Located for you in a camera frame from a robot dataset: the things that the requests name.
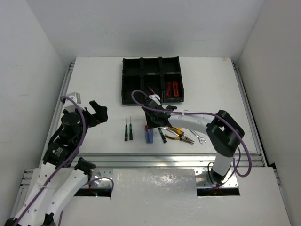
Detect left aluminium side rail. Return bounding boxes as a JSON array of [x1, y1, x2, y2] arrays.
[[39, 61, 75, 166]]

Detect yellow pliers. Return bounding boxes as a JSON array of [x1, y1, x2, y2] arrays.
[[165, 134, 194, 145], [168, 127, 184, 135]]

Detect aluminium front rail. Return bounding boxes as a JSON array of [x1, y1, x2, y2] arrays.
[[20, 153, 265, 190]]

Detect red utility knife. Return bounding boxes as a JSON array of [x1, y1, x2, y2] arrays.
[[173, 81, 179, 97], [165, 82, 171, 99]]

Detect black six-compartment organizer tray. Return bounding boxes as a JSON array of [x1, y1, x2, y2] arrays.
[[121, 57, 184, 105]]

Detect silver wrench right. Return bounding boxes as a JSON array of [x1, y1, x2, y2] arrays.
[[189, 129, 206, 144]]

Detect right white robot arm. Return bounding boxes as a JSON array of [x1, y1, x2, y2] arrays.
[[142, 99, 246, 185]]

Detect aluminium side rail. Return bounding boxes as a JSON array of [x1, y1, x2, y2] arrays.
[[39, 61, 75, 166], [231, 61, 269, 167]]

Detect green black screwdriver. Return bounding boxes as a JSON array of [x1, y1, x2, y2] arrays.
[[158, 128, 167, 144]]

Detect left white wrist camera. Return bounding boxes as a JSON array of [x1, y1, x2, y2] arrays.
[[63, 92, 84, 112]]

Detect purple cable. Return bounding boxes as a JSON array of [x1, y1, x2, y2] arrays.
[[131, 90, 253, 189], [14, 96, 87, 226]]

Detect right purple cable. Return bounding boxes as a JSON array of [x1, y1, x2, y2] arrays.
[[131, 90, 253, 189]]

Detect right aluminium side rail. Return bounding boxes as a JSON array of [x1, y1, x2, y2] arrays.
[[231, 61, 269, 167]]

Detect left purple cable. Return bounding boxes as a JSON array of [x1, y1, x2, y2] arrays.
[[14, 96, 87, 226]]

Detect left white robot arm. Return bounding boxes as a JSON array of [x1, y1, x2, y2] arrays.
[[5, 98, 108, 226]]

